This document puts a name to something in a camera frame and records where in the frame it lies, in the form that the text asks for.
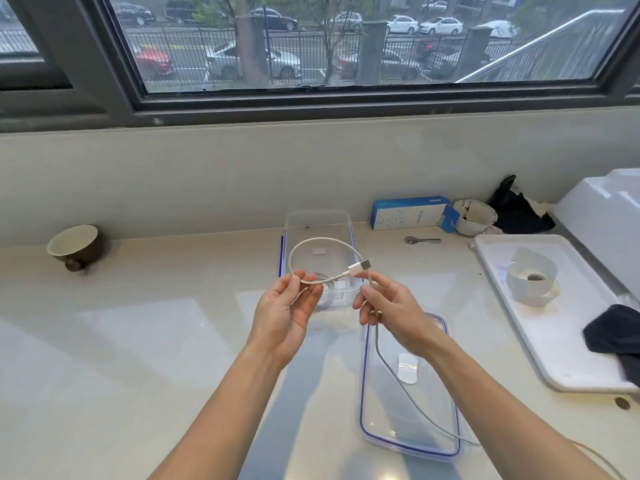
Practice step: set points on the person's right hand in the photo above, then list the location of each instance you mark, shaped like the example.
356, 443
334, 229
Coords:
400, 317

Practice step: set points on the person's left hand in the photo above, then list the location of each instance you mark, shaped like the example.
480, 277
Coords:
277, 324

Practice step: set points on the person's left thumb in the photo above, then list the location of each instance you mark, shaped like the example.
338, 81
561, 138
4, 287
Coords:
281, 289

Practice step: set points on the person's right thumb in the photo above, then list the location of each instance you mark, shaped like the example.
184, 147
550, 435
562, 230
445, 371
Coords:
391, 289

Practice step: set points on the person's left forearm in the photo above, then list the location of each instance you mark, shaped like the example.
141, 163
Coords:
227, 419

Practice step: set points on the person's right forearm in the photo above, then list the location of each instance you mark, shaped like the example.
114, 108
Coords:
505, 409

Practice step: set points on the white square pad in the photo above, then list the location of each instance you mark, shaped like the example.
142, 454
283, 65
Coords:
319, 251
408, 368

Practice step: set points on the metal spoon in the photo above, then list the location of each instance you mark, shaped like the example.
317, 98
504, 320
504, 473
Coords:
420, 240

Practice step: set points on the clear plastic storage box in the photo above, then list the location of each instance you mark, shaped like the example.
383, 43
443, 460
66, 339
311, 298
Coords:
320, 229

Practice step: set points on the blue and white carton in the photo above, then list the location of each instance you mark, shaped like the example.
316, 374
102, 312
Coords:
405, 213

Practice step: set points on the dirty white bowl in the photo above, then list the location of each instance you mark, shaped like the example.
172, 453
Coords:
475, 217

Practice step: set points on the clear lid with blue seal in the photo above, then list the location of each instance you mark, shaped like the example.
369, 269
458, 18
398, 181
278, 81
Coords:
400, 414

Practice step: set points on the white paper tape roll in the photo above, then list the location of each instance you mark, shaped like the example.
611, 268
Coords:
525, 289

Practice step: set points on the black bag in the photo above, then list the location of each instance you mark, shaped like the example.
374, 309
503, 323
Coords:
520, 212

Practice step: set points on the white plastic tray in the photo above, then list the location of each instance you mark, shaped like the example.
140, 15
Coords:
550, 339

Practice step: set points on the brown bowl with pale inside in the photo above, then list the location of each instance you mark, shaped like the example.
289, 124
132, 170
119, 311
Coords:
75, 244

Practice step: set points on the white foam box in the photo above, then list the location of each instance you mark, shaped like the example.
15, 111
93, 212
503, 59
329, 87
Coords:
600, 214

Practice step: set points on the silver car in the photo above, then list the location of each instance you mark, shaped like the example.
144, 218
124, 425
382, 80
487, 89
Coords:
280, 64

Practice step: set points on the dark grey car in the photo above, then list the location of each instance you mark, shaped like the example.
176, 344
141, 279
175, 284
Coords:
400, 64

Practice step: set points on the dark blue cloth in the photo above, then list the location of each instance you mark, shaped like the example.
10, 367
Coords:
612, 332

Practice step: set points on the black metal fence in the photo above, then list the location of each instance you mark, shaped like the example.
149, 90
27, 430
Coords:
312, 57

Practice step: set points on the small brown round cap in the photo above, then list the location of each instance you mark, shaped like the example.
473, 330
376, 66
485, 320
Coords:
622, 403

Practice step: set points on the red car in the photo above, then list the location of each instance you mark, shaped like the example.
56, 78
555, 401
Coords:
155, 62

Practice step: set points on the grey stair railing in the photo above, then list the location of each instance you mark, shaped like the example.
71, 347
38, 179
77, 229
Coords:
550, 49

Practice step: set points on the dark window frame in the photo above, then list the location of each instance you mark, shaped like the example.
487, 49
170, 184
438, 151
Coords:
350, 97

